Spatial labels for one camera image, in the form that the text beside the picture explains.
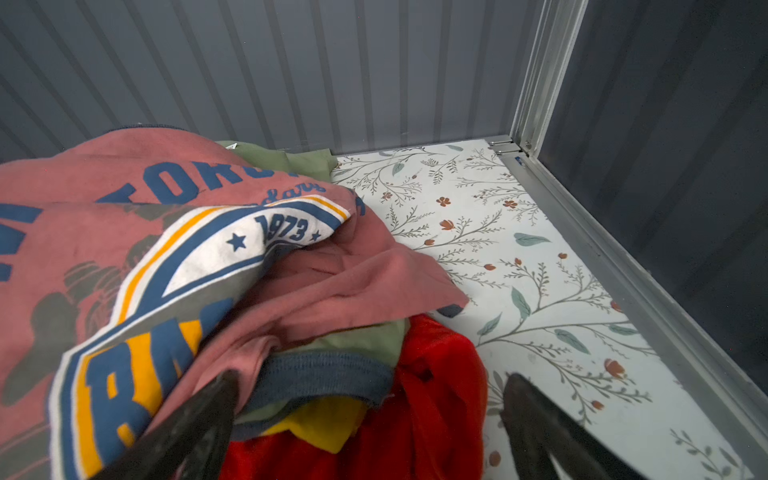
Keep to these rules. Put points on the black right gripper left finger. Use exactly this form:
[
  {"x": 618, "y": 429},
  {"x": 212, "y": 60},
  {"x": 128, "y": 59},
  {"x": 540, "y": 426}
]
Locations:
[{"x": 190, "y": 444}]

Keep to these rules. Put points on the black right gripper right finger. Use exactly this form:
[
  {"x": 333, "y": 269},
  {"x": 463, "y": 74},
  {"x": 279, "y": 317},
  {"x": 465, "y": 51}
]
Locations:
[{"x": 545, "y": 439}]

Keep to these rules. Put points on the yellow t-shirt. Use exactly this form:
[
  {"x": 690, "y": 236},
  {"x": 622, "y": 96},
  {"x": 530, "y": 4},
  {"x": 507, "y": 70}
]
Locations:
[{"x": 326, "y": 423}]

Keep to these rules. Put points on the dusty red printed t-shirt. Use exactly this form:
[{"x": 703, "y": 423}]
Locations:
[{"x": 138, "y": 266}]

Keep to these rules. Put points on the bright red cloth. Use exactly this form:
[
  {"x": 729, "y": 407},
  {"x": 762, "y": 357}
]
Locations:
[{"x": 430, "y": 427}]

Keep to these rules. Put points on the olive green t-shirt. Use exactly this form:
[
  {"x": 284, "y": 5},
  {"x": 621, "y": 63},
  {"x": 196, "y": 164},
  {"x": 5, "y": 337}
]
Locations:
[{"x": 357, "y": 363}]

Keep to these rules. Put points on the aluminium frame rails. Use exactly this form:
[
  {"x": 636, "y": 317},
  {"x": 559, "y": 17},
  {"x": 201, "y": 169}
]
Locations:
[{"x": 645, "y": 126}]

